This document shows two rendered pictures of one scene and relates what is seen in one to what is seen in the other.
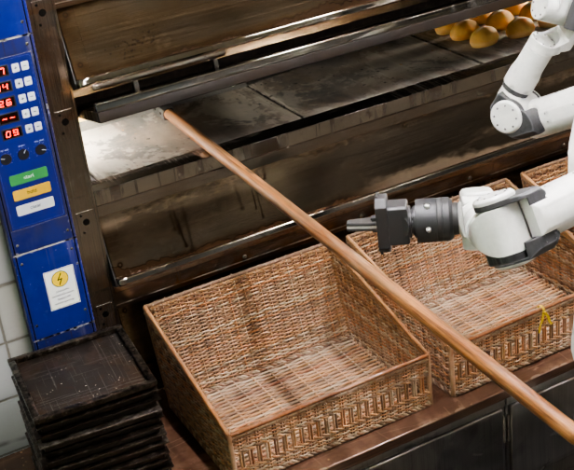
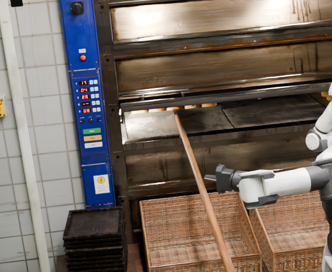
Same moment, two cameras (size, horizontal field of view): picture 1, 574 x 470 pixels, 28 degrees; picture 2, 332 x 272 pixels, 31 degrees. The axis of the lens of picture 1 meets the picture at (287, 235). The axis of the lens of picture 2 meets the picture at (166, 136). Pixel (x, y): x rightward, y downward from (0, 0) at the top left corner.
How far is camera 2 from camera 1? 0.75 m
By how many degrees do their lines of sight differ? 19
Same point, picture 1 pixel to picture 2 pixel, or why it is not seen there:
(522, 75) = (322, 122)
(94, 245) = (120, 168)
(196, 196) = (173, 155)
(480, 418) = not seen: outside the picture
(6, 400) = not seen: hidden behind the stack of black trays
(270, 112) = (222, 123)
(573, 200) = (288, 181)
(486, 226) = (243, 185)
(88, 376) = (96, 225)
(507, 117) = (312, 141)
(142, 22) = (154, 70)
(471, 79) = not seen: hidden behind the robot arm
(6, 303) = (77, 186)
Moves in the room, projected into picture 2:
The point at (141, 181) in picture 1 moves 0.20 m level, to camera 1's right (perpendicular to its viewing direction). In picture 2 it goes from (145, 143) to (182, 145)
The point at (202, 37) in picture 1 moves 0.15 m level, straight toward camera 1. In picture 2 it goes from (181, 81) to (174, 90)
